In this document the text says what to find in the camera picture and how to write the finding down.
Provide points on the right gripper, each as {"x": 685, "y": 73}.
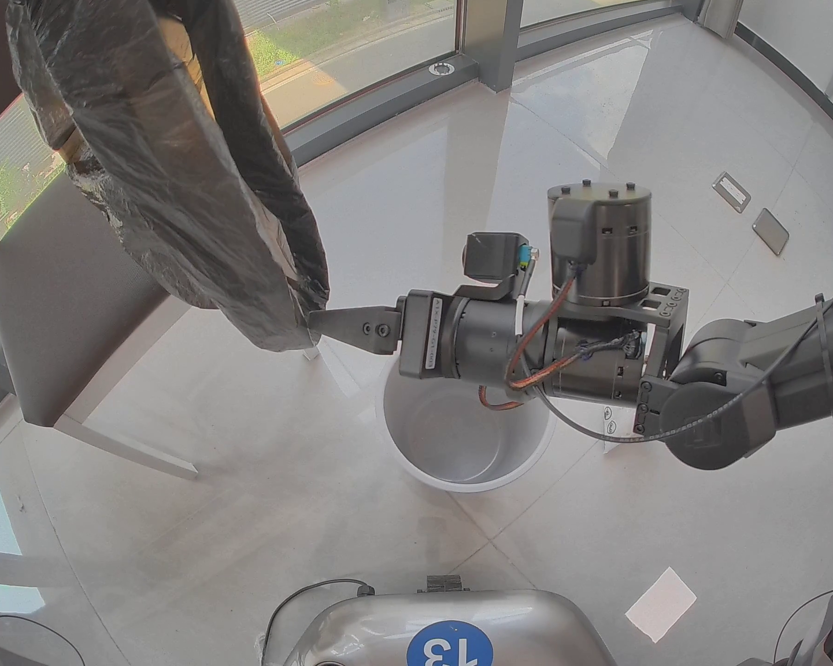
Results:
{"x": 479, "y": 341}

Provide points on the black plastic bag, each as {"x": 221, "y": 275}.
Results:
{"x": 180, "y": 198}

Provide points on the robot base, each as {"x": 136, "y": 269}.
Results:
{"x": 458, "y": 621}

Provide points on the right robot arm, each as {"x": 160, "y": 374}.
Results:
{"x": 736, "y": 365}

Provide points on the white trash bin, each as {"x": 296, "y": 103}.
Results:
{"x": 458, "y": 441}

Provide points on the white printed wrapper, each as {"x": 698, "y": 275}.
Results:
{"x": 614, "y": 426}

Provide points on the brown chair with white legs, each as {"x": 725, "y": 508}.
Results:
{"x": 55, "y": 316}

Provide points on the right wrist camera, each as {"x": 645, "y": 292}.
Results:
{"x": 489, "y": 254}

